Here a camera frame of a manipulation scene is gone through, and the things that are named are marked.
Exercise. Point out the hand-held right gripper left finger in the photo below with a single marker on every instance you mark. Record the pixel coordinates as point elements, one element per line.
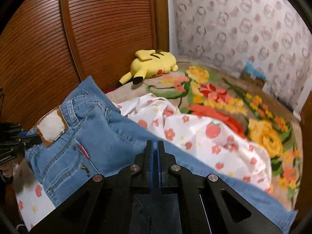
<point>151,163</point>

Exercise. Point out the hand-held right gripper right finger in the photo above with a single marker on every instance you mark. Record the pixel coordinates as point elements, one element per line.
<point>159,163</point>

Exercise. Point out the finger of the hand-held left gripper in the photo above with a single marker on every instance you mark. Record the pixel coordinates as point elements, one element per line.
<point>26,141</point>
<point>14,128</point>

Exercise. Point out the blue denim pants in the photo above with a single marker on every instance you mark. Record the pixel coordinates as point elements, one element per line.
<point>109,131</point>

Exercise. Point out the white strawberry print sheet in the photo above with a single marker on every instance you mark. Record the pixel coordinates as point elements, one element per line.
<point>199,136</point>

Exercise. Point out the wooden louvered closet door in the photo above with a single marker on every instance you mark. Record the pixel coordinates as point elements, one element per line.
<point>109,29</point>
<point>29,61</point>

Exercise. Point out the yellow plush toy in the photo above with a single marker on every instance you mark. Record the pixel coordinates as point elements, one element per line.
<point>151,65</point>

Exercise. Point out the floral plush blanket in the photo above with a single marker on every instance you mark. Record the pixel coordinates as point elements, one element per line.
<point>263,131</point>

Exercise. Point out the blue cardboard box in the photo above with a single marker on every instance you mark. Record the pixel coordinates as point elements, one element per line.
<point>253,74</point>

